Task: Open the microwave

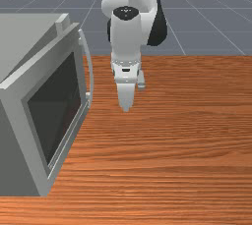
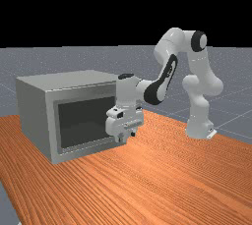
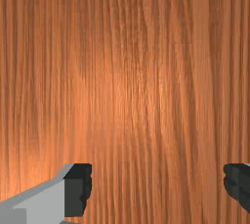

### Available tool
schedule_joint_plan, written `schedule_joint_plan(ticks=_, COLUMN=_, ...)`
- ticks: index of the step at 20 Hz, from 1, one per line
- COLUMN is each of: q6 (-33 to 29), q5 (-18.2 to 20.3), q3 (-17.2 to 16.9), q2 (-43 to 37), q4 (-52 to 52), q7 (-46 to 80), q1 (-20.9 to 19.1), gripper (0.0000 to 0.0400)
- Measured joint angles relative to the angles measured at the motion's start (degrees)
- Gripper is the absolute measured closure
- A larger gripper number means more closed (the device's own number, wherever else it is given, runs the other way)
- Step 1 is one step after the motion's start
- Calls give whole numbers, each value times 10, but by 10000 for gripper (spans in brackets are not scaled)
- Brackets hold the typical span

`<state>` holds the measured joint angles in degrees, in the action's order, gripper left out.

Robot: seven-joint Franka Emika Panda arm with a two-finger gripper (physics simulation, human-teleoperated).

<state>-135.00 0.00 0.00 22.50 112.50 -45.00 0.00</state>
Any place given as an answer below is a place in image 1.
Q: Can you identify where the grey microwave oven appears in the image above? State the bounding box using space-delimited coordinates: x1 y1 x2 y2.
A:
0 13 95 197

